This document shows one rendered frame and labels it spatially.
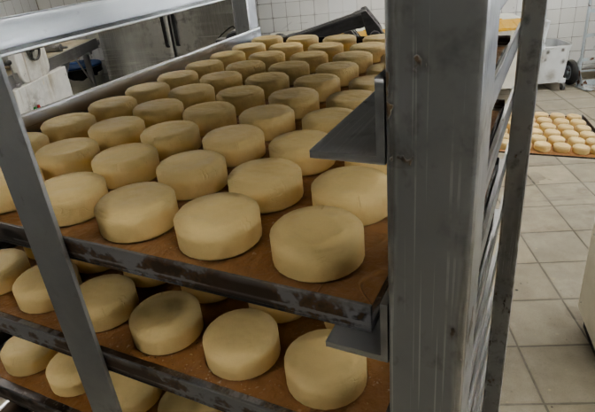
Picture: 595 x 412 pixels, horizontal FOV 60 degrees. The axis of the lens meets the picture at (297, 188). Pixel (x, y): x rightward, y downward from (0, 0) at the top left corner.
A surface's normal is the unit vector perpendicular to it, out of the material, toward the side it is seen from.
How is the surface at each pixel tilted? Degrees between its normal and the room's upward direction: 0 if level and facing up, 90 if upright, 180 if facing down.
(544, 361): 0
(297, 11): 90
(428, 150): 90
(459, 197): 90
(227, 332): 0
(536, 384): 0
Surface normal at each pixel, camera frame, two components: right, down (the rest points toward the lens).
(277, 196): 0.36, 0.38
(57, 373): -0.09, -0.89
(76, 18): 0.90, 0.12
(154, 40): -0.04, 0.45
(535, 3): -0.43, 0.43
